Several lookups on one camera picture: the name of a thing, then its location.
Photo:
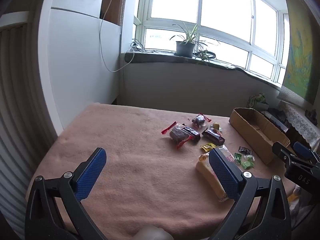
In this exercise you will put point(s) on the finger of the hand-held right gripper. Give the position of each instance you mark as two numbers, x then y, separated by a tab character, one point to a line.
303	150
283	152

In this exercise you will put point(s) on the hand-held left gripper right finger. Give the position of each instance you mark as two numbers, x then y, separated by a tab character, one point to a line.
225	172

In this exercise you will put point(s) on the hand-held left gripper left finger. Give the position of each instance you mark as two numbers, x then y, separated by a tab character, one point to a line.
91	170

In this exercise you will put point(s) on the sliced bread packet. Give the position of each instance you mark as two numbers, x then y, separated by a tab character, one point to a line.
210	177

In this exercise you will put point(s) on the green packet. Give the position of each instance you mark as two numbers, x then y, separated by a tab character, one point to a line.
237	157

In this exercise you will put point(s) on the black candy packet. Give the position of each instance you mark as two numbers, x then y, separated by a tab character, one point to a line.
245	150

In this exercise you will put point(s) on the yellow candy packet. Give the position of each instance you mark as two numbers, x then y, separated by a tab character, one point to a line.
208	147

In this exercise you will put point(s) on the brown chocolate bar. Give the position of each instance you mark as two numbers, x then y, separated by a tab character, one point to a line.
212	136
191	132

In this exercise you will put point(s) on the brown cardboard box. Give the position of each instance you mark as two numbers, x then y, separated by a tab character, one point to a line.
252	127

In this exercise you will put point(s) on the strawberry print jelly packet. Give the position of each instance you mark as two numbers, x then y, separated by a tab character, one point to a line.
219	130

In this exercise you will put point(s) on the dark cake packet red ends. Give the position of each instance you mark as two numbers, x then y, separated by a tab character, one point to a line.
199	120
178	133

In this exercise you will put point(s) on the person's right hand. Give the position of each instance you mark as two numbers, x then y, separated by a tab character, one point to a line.
298	192

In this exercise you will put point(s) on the person's left hand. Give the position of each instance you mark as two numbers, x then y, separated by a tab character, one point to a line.
153	233

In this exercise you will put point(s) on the white lace cloth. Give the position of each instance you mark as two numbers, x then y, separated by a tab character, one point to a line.
300	122

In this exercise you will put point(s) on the small dark ornament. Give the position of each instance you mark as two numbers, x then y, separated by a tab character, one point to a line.
311	115

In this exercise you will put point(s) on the pink blanket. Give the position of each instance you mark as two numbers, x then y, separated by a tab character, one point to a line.
125	155

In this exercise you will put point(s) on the green gift bag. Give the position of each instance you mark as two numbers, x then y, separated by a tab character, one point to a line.
257	100

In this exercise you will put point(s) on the white ribbed panel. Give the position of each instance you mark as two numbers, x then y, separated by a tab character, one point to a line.
15	92

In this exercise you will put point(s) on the white cabinet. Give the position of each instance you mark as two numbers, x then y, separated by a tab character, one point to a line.
75	55

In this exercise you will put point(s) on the white charger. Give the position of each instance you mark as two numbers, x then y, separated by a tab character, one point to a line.
136	45

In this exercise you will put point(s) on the potted spider plant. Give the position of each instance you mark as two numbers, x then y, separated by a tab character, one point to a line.
185	45

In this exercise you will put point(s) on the white framed window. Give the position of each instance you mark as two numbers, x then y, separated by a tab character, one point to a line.
225	10

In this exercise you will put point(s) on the wall map poster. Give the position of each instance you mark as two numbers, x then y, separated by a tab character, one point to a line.
300	55

